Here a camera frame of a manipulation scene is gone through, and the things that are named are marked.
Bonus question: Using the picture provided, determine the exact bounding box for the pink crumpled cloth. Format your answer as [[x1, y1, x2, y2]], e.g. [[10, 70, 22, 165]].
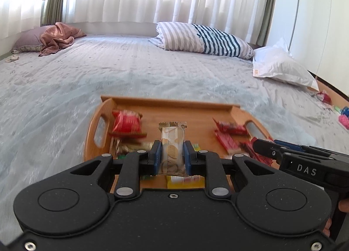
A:
[[39, 22, 86, 57]]

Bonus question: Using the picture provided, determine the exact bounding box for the small red item bedside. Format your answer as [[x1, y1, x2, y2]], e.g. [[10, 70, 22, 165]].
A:
[[316, 90, 332, 105]]

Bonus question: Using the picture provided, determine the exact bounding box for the striped pillow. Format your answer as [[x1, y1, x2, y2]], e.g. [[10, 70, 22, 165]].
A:
[[149, 22, 254, 60]]

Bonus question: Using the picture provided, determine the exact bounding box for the beige nougat bar packet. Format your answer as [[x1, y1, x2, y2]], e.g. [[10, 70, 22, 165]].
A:
[[159, 122, 187, 175]]

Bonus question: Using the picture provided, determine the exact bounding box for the red chocolate bar packet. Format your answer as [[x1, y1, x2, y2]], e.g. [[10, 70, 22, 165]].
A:
[[240, 137, 273, 167]]

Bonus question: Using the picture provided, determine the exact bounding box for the light blue bedspread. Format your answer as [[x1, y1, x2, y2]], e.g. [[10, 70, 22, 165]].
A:
[[1, 36, 348, 243]]

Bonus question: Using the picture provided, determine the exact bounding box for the wooden serving tray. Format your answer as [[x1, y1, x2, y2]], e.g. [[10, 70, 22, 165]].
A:
[[83, 95, 282, 194]]

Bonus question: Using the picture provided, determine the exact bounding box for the yellow snack packet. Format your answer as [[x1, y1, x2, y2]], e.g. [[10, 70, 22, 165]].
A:
[[166, 143, 205, 189]]

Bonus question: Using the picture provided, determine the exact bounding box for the gold snack packet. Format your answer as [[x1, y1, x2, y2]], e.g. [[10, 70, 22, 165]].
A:
[[109, 138, 153, 158]]

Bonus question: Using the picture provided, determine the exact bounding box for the purple pillow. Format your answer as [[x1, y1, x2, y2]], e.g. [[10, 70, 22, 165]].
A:
[[12, 25, 51, 53]]

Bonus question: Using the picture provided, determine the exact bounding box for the red square wafer packet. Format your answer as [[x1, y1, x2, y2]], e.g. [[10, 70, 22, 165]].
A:
[[215, 130, 241, 155]]

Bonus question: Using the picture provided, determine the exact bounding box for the person's right hand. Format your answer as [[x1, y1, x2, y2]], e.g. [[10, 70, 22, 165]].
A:
[[322, 199, 349, 237]]

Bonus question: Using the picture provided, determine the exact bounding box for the red puffy snack bag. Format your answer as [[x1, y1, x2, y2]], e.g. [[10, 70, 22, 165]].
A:
[[109, 109, 147, 139]]

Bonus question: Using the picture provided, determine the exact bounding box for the small object near pillow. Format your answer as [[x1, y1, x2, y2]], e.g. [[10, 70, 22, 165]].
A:
[[5, 55, 19, 62]]

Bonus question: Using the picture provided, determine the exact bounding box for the white pillow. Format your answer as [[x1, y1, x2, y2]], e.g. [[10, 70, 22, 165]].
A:
[[253, 38, 319, 92]]

